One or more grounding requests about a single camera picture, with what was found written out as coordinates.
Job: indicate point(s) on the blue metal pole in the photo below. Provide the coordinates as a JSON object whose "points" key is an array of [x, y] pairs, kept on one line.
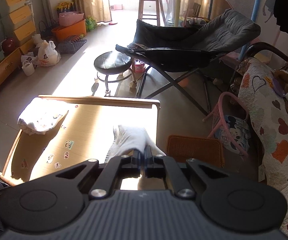
{"points": [[255, 12]]}

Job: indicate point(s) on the yellow storage drawer stack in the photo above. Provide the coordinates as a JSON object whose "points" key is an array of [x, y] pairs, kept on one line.
{"points": [[18, 17]]}

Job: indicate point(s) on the dark red jar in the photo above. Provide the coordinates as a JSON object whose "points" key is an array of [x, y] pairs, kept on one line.
{"points": [[8, 46]]}

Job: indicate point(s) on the heart-patterned quilt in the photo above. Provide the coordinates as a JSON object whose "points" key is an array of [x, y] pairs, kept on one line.
{"points": [[271, 130]]}

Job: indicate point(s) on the cartoon cushion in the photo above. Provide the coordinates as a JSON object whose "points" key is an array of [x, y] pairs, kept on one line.
{"points": [[234, 132]]}

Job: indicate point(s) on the pink plastic box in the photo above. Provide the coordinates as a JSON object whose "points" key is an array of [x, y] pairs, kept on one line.
{"points": [[116, 7]]}

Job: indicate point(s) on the orange plastic tub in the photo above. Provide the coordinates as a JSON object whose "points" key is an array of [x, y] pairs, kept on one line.
{"points": [[71, 30]]}

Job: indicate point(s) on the yellow toy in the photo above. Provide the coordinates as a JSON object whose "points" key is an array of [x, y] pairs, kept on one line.
{"points": [[64, 7]]}

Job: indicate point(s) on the black folding lounge chair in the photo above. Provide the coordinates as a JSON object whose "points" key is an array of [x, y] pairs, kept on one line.
{"points": [[174, 60]]}

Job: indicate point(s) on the white plastic bag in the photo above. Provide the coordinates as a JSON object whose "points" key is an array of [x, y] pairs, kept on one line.
{"points": [[47, 56]]}

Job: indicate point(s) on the white garment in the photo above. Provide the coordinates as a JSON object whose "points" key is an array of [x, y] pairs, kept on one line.
{"points": [[131, 140]]}

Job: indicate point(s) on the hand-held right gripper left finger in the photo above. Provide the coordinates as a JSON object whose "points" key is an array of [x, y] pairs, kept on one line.
{"points": [[140, 162]]}

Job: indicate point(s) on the wooden step ladder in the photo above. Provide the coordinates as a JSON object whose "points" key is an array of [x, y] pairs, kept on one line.
{"points": [[141, 5]]}

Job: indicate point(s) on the dark bentwood chair frame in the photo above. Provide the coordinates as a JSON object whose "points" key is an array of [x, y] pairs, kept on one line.
{"points": [[261, 44]]}

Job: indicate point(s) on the black handbag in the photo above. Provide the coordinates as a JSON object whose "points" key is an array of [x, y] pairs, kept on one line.
{"points": [[47, 31]]}

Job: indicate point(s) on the wooden television cabinet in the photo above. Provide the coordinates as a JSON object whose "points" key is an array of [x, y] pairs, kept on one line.
{"points": [[3, 67]]}

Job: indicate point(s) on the small white tote bag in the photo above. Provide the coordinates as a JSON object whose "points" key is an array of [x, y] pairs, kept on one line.
{"points": [[28, 68]]}

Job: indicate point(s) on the wooden table with stickers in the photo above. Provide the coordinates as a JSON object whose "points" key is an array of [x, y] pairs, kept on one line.
{"points": [[67, 145]]}

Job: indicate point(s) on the pink basket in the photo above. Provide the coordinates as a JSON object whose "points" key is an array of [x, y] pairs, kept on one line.
{"points": [[70, 18]]}

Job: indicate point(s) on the small red disc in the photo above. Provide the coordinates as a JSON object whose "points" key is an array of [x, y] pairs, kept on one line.
{"points": [[112, 23]]}

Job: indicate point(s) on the pink child's chair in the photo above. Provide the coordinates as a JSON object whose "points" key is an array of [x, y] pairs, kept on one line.
{"points": [[230, 93]]}

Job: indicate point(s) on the green toy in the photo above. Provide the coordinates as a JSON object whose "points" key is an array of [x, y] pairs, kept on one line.
{"points": [[90, 23]]}

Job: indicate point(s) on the brown woven mat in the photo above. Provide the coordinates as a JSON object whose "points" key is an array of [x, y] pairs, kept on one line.
{"points": [[194, 147]]}

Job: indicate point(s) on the wooden chair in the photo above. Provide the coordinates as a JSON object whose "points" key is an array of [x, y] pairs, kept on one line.
{"points": [[196, 10]]}

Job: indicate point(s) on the crumpled printed white cloth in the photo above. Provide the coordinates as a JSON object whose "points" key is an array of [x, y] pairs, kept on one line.
{"points": [[41, 120]]}

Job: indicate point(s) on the round black stool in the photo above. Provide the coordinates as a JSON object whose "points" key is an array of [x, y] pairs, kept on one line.
{"points": [[112, 61]]}

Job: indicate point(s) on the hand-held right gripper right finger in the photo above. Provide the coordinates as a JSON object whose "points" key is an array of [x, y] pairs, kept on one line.
{"points": [[147, 160]]}

